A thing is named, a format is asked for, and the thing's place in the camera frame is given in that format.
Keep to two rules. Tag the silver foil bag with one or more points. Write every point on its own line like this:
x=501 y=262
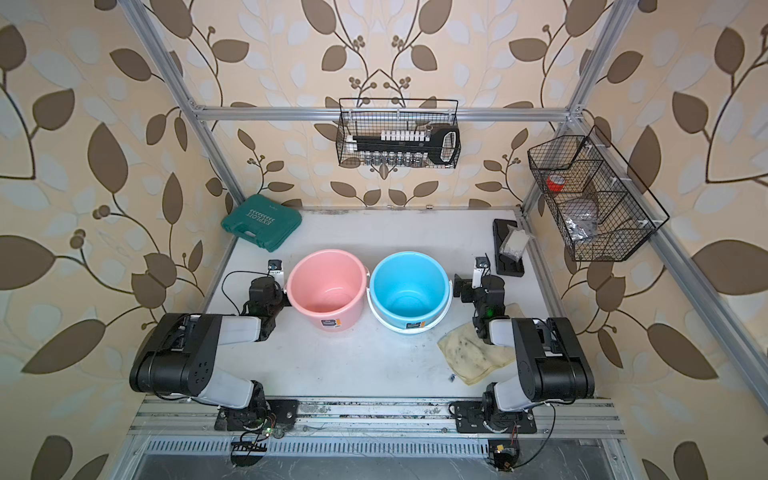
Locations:
x=580 y=217

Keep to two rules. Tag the green plastic tool case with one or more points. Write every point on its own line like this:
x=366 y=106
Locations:
x=262 y=222

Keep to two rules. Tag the black tray with plastic bag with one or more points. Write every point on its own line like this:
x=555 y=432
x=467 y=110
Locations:
x=510 y=243

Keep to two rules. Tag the black wire basket right wall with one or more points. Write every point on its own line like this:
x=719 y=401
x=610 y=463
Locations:
x=629 y=213

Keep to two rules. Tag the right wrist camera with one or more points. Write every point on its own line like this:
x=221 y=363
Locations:
x=481 y=269

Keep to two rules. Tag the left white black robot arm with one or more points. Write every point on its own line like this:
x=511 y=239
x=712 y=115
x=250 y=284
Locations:
x=178 y=359

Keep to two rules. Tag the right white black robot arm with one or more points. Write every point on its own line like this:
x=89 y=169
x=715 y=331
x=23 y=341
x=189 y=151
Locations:
x=550 y=362

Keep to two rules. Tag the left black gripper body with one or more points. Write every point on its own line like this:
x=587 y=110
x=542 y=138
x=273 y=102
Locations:
x=275 y=308

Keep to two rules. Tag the blue plastic bucket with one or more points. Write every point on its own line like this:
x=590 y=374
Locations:
x=409 y=293

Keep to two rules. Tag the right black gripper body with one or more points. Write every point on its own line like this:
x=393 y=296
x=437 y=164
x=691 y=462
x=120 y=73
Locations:
x=470 y=295

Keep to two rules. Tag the yellow cloth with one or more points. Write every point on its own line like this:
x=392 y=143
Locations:
x=469 y=357

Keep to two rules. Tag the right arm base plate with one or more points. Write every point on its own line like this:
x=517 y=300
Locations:
x=473 y=417

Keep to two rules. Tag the aluminium front rail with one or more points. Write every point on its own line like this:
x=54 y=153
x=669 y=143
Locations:
x=350 y=417

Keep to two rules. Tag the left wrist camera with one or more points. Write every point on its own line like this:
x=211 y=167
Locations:
x=275 y=270

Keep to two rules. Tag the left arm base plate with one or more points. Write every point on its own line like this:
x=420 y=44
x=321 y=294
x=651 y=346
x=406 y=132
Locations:
x=275 y=414

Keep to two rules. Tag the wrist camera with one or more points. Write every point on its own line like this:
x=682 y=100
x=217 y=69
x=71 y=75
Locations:
x=481 y=269
x=275 y=270

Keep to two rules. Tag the black socket set holder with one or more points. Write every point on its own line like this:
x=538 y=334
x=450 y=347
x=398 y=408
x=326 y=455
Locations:
x=435 y=146

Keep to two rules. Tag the black wire basket back wall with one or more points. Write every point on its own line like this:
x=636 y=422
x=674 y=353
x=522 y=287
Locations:
x=367 y=115

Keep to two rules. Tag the pink plastic bucket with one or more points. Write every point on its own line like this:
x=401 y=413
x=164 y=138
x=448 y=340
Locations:
x=328 y=287

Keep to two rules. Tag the black wire basket wall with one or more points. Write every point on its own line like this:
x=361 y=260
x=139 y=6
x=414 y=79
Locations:
x=367 y=115
x=629 y=213

